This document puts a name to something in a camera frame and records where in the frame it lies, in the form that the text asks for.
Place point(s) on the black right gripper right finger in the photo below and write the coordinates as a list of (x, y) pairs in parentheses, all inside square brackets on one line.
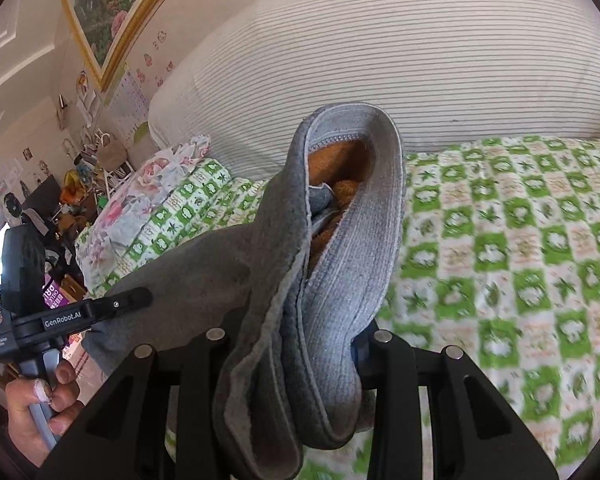
[(475, 434)]

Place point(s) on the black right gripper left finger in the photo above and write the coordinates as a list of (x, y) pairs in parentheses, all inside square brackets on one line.
[(153, 417)]

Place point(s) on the grey sweat pants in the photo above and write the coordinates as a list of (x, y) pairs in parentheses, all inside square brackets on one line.
[(311, 272)]

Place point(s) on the left hand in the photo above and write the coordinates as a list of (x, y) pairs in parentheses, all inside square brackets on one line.
[(36, 411)]

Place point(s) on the purple box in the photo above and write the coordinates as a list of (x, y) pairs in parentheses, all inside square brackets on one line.
[(54, 295)]

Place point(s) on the floral pillow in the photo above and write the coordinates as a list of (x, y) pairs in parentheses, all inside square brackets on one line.
[(101, 246)]

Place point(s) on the green white patterned bedsheet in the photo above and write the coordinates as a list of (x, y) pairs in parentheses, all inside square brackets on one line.
[(500, 254)]

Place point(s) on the gold framed floral painting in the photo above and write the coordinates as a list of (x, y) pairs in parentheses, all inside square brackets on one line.
[(106, 30)]

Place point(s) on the striped white headboard cushion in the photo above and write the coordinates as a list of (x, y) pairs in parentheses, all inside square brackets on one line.
[(446, 71)]

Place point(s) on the wall calendar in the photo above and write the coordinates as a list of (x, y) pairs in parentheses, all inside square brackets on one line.
[(127, 107)]

